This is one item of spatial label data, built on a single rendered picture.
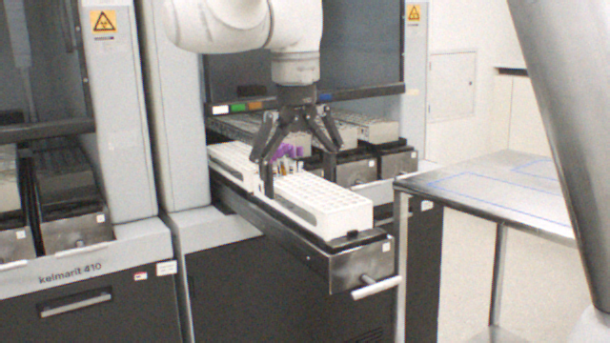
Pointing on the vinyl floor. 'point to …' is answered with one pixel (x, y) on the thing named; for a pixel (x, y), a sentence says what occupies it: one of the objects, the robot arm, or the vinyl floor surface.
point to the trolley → (530, 198)
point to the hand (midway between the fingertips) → (299, 185)
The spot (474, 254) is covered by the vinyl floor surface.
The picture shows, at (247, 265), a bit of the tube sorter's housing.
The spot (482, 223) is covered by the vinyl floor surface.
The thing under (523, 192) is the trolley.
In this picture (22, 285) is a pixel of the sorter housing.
